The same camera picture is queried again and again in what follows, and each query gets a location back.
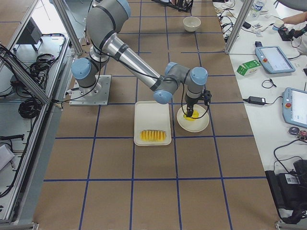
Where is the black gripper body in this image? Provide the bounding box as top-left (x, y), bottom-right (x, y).
top-left (185, 93), bottom-right (197, 113)

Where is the yellow lemon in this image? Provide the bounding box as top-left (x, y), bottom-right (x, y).
top-left (183, 110), bottom-right (200, 121)

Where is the white ceramic bowl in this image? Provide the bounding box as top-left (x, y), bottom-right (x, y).
top-left (183, 16), bottom-right (201, 32)

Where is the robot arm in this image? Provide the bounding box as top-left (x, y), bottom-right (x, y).
top-left (71, 0), bottom-right (211, 117)

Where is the white round plate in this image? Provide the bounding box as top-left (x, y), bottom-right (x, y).
top-left (177, 104), bottom-right (210, 132)

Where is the white rectangular tray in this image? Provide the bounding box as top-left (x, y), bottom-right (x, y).
top-left (134, 101), bottom-right (172, 146)

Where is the green white carton box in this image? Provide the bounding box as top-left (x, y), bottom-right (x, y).
top-left (236, 59), bottom-right (261, 76)

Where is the black power adapter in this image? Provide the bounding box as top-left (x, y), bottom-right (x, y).
top-left (243, 96), bottom-right (266, 105)

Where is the blue teach pendant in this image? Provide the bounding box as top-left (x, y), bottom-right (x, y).
top-left (282, 87), bottom-right (307, 128)
top-left (255, 46), bottom-right (295, 74)

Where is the black plate rack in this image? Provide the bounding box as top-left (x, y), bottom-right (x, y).
top-left (152, 0), bottom-right (193, 12)

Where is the plastic water bottle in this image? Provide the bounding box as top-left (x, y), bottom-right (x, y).
top-left (250, 0), bottom-right (266, 21)

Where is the grey electronics box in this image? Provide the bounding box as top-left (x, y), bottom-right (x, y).
top-left (16, 17), bottom-right (42, 51)

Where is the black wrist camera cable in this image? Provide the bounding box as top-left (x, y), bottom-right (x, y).
top-left (189, 89), bottom-right (213, 120)

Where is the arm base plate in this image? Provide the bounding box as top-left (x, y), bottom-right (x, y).
top-left (69, 75), bottom-right (112, 106)

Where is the aluminium frame post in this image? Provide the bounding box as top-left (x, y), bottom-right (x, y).
top-left (224, 0), bottom-right (254, 54)

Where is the black cable bundle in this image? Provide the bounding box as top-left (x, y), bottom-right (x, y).
top-left (18, 33), bottom-right (67, 120)

